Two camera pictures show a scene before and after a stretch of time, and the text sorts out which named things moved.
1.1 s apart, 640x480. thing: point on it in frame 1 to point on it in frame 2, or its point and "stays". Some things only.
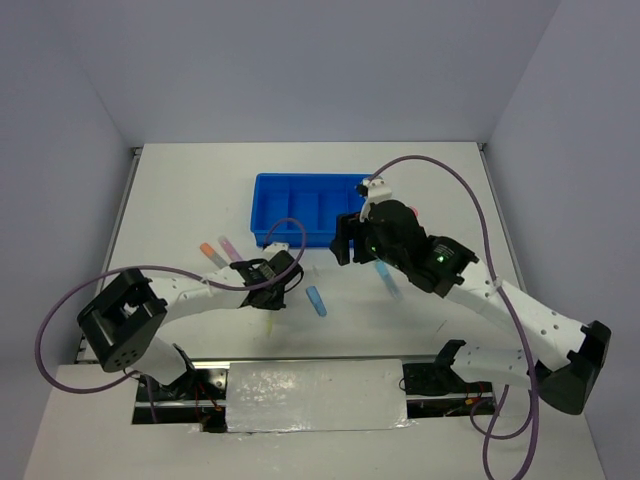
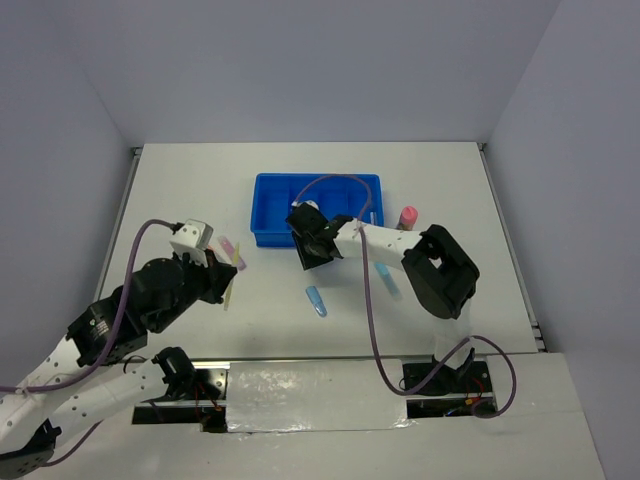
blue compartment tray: [314, 200] stays
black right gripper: [347, 227] to [308, 261]
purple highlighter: [229, 250] stays
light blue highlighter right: [383, 269] stays
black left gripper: [276, 304] to [218, 274]
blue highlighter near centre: [316, 300] stays
